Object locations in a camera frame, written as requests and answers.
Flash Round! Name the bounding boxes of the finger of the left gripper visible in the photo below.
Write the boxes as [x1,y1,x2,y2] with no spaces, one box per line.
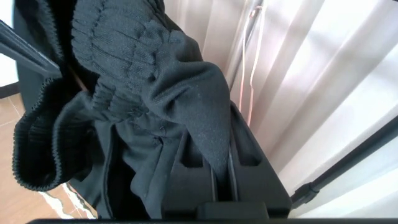
[0,19,62,79]

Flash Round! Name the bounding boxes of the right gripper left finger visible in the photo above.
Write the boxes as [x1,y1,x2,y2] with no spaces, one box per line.
[161,130,219,218]

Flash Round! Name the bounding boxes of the black shorts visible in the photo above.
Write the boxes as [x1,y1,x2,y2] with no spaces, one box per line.
[11,0,233,220]

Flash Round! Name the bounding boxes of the black clothes rack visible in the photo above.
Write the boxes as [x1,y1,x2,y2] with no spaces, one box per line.
[289,114,398,210]

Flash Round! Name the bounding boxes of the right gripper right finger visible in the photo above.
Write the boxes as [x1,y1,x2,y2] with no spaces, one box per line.
[228,101,292,218]

